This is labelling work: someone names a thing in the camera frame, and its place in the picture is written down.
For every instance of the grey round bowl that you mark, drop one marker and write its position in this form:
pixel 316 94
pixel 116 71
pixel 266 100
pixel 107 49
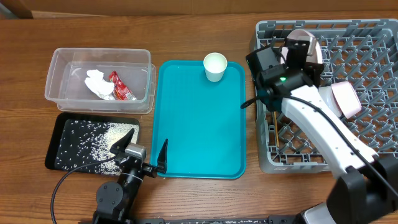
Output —
pixel 326 94

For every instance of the red snack wrapper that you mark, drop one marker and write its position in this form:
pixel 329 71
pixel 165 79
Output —
pixel 121 91

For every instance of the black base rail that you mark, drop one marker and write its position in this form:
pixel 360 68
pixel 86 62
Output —
pixel 273 219

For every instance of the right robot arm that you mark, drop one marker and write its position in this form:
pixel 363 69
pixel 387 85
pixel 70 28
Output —
pixel 366 184

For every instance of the clear plastic waste bin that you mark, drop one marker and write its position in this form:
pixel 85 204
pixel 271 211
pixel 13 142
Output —
pixel 66 87

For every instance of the white tissue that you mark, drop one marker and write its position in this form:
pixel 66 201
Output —
pixel 98 85

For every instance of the pink round plate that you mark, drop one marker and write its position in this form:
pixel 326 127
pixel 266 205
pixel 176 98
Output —
pixel 315 55

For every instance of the white paper cup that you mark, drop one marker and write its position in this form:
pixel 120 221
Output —
pixel 215 64

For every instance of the teal plastic tray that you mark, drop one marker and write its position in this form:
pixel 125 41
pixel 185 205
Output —
pixel 201 121

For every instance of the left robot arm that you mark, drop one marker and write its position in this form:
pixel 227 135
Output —
pixel 115 199

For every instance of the wooden chopstick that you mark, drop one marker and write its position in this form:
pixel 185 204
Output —
pixel 274 115

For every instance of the black tray with rice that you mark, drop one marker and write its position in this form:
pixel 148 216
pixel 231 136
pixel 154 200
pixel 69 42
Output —
pixel 81 139

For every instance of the pink small bowl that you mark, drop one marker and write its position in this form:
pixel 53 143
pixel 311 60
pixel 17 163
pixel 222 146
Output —
pixel 346 98

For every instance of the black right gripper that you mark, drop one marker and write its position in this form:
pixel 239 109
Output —
pixel 315 71

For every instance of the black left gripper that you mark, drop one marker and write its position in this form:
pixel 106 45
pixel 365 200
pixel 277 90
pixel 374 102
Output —
pixel 151 170

